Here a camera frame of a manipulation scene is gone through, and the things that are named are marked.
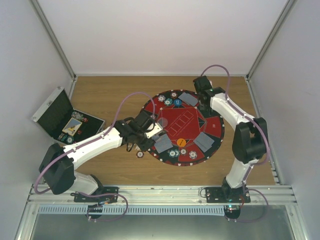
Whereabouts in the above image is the slotted cable duct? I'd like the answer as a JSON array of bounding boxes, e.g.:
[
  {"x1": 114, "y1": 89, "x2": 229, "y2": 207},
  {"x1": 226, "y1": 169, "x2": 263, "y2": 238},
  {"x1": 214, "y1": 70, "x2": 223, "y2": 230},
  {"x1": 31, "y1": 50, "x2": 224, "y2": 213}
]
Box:
[{"x1": 38, "y1": 204, "x2": 225, "y2": 217}]

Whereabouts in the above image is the blue small blind button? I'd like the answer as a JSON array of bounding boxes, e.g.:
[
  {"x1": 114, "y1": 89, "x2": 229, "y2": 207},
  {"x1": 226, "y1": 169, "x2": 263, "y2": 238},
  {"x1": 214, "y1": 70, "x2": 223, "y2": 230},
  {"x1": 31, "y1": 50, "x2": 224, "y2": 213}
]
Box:
[{"x1": 173, "y1": 99, "x2": 182, "y2": 107}]

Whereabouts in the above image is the card box in case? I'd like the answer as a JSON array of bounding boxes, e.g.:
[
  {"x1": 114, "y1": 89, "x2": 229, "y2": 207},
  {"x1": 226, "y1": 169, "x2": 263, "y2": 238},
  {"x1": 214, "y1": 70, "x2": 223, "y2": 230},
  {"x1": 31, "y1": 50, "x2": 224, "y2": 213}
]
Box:
[{"x1": 62, "y1": 117, "x2": 83, "y2": 137}]

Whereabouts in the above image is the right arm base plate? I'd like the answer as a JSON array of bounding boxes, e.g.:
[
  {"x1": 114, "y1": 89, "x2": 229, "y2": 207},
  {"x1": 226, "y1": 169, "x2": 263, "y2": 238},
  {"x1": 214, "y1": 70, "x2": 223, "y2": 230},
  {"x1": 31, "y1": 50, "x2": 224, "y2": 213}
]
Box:
[{"x1": 199, "y1": 186, "x2": 251, "y2": 204}]

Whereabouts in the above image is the aluminium poker case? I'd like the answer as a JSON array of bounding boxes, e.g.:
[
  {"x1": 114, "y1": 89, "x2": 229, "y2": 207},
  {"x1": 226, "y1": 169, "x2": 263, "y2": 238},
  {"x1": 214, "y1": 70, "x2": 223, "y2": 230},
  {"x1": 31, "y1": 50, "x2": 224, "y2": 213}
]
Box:
[{"x1": 32, "y1": 86, "x2": 105, "y2": 145}]

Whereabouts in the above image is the front aluminium rail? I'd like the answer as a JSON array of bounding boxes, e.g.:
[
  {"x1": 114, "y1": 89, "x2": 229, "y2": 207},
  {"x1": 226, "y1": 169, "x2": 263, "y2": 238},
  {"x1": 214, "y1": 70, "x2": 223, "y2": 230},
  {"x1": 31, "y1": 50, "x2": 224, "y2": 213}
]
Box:
[{"x1": 27, "y1": 185, "x2": 298, "y2": 206}]

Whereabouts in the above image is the clear round dealer button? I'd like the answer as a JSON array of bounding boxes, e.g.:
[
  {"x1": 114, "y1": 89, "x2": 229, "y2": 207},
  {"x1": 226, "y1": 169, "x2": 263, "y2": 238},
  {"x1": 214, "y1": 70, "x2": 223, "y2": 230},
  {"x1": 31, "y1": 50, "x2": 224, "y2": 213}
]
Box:
[{"x1": 157, "y1": 117, "x2": 169, "y2": 128}]

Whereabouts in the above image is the dealt card top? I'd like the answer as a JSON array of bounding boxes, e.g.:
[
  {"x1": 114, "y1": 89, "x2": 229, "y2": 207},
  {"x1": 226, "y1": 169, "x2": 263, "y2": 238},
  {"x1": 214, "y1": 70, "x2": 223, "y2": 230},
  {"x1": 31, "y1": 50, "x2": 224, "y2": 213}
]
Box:
[{"x1": 178, "y1": 92, "x2": 198, "y2": 107}]

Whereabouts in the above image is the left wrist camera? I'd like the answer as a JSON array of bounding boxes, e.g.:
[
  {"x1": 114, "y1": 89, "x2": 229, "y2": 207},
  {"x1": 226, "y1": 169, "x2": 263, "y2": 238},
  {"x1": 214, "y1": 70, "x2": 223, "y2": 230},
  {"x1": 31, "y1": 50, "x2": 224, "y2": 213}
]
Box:
[{"x1": 134, "y1": 110, "x2": 154, "y2": 130}]

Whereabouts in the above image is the blue 10 chip bottom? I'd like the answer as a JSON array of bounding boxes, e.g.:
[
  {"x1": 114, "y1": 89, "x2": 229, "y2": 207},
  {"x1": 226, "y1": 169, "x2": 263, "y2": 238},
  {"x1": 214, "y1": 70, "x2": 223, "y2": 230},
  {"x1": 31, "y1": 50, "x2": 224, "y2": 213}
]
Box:
[{"x1": 188, "y1": 151, "x2": 198, "y2": 160}]

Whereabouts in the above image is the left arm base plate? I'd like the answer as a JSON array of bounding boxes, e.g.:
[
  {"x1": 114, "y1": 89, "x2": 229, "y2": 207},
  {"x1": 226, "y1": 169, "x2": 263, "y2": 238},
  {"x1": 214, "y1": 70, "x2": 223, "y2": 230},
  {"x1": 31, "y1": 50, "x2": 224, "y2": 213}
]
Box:
[{"x1": 70, "y1": 186, "x2": 119, "y2": 204}]

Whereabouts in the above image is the orange 100 chip stack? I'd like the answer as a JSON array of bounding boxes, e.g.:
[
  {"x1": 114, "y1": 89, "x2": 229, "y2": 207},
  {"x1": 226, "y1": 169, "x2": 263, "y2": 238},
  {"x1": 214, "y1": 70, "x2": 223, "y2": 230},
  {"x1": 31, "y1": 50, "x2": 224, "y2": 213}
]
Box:
[{"x1": 136, "y1": 151, "x2": 144, "y2": 158}]

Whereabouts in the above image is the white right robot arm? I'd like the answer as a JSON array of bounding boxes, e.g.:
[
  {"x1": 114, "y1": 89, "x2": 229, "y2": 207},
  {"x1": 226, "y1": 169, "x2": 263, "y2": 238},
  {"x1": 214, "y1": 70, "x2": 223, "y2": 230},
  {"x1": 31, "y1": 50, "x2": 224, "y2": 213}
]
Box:
[{"x1": 196, "y1": 87, "x2": 270, "y2": 203}]

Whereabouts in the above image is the round red black poker mat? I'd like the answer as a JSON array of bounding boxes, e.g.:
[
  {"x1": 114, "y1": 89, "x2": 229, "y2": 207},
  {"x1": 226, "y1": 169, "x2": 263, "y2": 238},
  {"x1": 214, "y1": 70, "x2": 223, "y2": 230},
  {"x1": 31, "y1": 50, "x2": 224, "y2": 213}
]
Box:
[{"x1": 142, "y1": 89, "x2": 225, "y2": 167}]

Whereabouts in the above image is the green 50 chip bottom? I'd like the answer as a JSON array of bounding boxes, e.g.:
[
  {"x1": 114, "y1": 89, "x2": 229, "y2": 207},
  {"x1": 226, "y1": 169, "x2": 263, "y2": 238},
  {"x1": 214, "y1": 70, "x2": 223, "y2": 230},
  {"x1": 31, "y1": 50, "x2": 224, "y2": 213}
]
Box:
[{"x1": 168, "y1": 149, "x2": 180, "y2": 158}]

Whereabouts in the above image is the dealt card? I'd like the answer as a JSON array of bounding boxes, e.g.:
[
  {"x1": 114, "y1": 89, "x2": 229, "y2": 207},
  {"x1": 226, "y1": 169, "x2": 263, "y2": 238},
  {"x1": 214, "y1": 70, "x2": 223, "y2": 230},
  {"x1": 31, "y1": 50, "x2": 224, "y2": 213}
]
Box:
[
  {"x1": 178, "y1": 92, "x2": 198, "y2": 107},
  {"x1": 154, "y1": 134, "x2": 173, "y2": 154},
  {"x1": 193, "y1": 132, "x2": 215, "y2": 153}
]

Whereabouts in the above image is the orange big blind button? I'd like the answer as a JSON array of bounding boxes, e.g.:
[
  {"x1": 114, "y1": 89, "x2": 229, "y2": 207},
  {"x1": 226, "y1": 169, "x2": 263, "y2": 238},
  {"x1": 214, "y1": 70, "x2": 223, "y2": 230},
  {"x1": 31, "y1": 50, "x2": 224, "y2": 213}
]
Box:
[{"x1": 176, "y1": 138, "x2": 187, "y2": 148}]

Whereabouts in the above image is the green 50 chip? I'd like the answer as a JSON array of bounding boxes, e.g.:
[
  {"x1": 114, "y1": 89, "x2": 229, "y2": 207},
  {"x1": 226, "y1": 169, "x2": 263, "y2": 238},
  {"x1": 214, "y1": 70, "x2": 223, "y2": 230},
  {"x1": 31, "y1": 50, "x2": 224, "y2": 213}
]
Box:
[
  {"x1": 168, "y1": 149, "x2": 180, "y2": 158},
  {"x1": 164, "y1": 98, "x2": 173, "y2": 106}
]

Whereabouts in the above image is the green 50 chip top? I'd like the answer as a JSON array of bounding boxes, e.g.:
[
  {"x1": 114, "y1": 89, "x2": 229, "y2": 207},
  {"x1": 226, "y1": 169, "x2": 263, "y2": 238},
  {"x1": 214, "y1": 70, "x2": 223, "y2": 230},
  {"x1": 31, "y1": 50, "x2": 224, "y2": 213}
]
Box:
[{"x1": 164, "y1": 98, "x2": 173, "y2": 106}]

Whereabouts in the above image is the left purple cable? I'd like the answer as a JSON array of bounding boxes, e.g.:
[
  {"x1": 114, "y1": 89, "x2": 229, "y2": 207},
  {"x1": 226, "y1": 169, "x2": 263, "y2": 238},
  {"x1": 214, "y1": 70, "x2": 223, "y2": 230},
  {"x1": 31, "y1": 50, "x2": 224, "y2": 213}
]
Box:
[{"x1": 33, "y1": 91, "x2": 157, "y2": 195}]

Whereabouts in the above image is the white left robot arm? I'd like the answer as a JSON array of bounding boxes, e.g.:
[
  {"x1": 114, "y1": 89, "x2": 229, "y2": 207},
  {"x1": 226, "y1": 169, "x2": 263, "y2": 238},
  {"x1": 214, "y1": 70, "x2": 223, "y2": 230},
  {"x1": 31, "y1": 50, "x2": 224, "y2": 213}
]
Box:
[{"x1": 34, "y1": 118, "x2": 163, "y2": 202}]

